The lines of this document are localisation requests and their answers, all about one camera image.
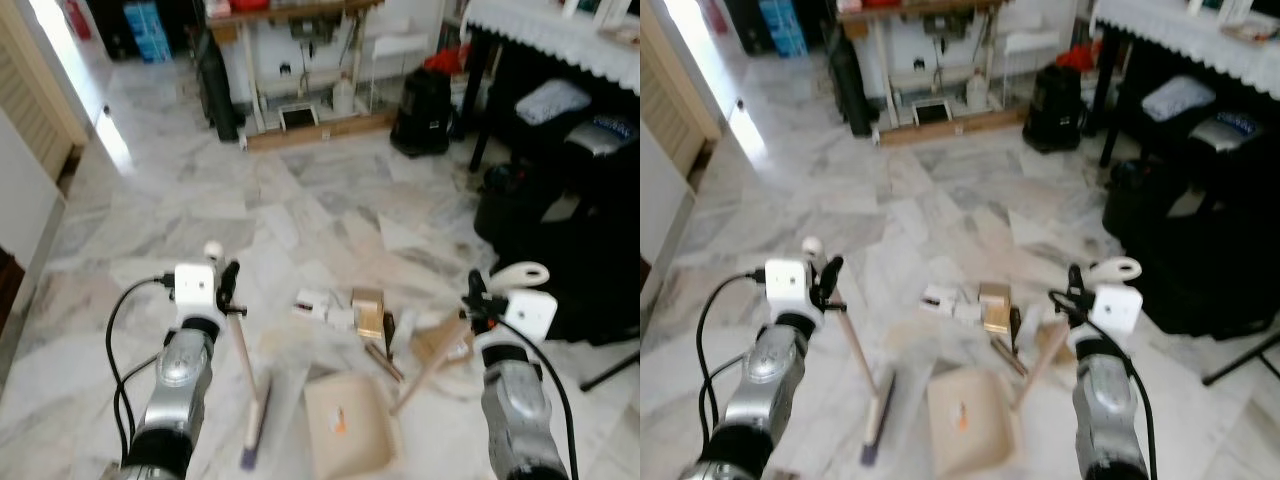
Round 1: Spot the table with white lace cloth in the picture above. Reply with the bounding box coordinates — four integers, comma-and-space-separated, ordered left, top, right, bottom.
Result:
462, 0, 641, 171
1090, 0, 1280, 171

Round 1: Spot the blue box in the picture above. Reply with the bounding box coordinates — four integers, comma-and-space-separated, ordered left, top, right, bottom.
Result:
123, 0, 173, 63
757, 0, 809, 59

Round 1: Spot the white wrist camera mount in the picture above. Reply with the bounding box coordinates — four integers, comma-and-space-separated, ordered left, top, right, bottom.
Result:
505, 289, 559, 344
174, 263, 219, 319
1093, 284, 1145, 340
765, 260, 812, 317

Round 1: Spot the white pillow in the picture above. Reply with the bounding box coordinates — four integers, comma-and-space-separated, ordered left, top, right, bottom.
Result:
1142, 75, 1216, 123
515, 80, 593, 126

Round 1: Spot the small black bag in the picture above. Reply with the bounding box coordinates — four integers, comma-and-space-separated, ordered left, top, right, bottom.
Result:
1022, 65, 1086, 154
390, 65, 456, 158

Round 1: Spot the light wooden door frame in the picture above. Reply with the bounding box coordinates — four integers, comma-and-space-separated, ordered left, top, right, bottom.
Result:
0, 10, 89, 186
640, 10, 723, 181

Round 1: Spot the black upright case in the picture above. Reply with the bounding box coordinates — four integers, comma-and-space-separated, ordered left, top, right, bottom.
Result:
85, 0, 141, 59
725, 0, 766, 56

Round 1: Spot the gold cardboard box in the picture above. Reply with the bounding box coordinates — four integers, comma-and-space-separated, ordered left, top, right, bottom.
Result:
978, 283, 1013, 336
351, 288, 386, 341

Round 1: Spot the tall black bag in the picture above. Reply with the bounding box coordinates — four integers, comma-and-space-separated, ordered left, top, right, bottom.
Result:
826, 25, 879, 138
195, 25, 246, 143

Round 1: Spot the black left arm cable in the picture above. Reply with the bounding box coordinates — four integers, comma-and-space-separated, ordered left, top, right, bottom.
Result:
694, 267, 769, 451
104, 275, 179, 451

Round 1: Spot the dark brown strip scrap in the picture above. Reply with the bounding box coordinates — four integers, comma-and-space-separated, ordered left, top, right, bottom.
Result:
990, 335, 1031, 379
364, 340, 407, 385

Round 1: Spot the grey bag with blue print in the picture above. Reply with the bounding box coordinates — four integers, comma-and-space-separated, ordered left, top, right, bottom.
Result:
1190, 110, 1280, 156
565, 112, 641, 161

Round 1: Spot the red cloth item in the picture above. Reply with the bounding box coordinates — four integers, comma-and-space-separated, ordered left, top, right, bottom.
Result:
425, 45, 471, 76
1055, 42, 1101, 73

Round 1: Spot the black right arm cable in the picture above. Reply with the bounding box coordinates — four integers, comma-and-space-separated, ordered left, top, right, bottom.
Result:
1095, 325, 1161, 480
495, 318, 581, 480

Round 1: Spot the large black bag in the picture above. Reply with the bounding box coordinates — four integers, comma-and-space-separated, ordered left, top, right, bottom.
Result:
472, 150, 641, 346
1102, 150, 1280, 341

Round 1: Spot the white printed paper box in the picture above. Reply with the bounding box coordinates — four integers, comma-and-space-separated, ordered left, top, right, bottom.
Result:
920, 285, 976, 321
293, 289, 346, 323

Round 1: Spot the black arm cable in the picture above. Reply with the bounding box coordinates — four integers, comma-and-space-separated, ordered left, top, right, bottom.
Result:
1095, 325, 1161, 480
495, 318, 581, 480
104, 275, 179, 451
694, 267, 769, 451

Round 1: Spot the beige long-handled dustpan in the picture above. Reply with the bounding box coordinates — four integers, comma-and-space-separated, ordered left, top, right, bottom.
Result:
303, 262, 551, 480
925, 257, 1143, 479

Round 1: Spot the brown cardboard piece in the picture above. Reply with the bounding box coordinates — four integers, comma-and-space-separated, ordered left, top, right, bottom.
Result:
412, 320, 476, 369
1025, 320, 1076, 366

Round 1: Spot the broom with cream loop handle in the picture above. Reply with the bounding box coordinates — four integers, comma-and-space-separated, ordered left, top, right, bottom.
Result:
203, 240, 273, 473
802, 236, 898, 469

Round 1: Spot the wooden shelf stand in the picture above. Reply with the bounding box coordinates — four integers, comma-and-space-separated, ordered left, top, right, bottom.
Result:
205, 0, 401, 153
835, 0, 1031, 149

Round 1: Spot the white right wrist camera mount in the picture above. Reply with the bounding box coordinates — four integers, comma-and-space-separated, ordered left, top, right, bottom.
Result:
505, 289, 559, 344
1093, 284, 1145, 340

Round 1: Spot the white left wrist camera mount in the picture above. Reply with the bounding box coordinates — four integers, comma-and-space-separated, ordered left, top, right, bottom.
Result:
174, 263, 219, 319
765, 260, 812, 317

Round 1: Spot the black tripod leg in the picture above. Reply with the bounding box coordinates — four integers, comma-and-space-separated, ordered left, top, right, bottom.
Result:
580, 350, 641, 393
1202, 333, 1280, 387

